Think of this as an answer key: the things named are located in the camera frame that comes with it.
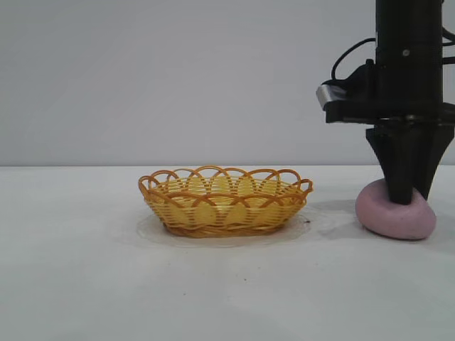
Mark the yellow woven plastic basket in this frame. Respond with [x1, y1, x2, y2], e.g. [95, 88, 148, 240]
[137, 164, 314, 238]

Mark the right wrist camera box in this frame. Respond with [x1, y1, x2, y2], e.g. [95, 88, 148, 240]
[315, 59, 378, 112]

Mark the black right camera cable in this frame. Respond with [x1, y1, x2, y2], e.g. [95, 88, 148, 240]
[330, 25, 455, 81]

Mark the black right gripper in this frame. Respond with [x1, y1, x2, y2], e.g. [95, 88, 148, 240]
[324, 37, 455, 206]

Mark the pink soft peach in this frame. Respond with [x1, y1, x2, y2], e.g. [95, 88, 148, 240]
[355, 179, 437, 242]

